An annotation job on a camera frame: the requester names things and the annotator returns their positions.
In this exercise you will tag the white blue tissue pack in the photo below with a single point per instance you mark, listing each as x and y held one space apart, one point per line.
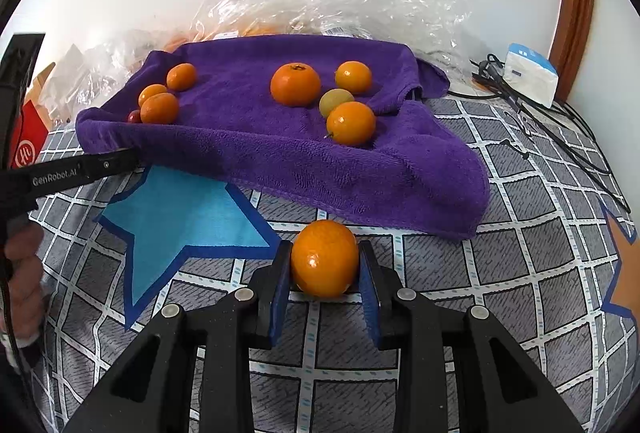
530 74

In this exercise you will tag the red paper bag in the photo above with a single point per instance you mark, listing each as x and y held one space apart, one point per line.
28 138

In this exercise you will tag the orange star felt mat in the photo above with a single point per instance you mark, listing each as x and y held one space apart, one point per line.
622 297

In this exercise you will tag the orange mandarin group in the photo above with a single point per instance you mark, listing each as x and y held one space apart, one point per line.
354 76

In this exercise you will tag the yellow-green small fruit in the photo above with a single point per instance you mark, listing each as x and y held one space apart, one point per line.
332 99

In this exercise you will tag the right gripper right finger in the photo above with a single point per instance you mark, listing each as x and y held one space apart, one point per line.
499 387

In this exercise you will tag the wooden door frame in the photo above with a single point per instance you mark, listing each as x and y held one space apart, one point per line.
569 42

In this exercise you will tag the small orange mandarin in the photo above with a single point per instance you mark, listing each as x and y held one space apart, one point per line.
351 124

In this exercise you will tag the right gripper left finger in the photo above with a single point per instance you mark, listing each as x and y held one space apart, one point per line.
149 386

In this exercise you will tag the blue star felt mat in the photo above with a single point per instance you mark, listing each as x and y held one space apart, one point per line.
170 216

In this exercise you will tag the orange mandarin with stem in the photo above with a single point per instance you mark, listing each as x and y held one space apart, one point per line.
181 77

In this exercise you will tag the red small fruit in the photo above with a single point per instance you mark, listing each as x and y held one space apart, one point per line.
134 116

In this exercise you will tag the large orange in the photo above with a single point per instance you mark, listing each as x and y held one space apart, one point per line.
295 84

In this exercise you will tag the left hand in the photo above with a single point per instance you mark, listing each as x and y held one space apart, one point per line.
25 290

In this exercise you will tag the small orange kumquat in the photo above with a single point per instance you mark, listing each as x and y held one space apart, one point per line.
151 91

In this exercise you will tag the purple towel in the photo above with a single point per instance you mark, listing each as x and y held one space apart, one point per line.
414 173

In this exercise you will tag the clear plastic bag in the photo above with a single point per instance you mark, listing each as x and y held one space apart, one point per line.
431 28

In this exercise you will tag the cardboard box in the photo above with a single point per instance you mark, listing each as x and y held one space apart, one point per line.
33 92

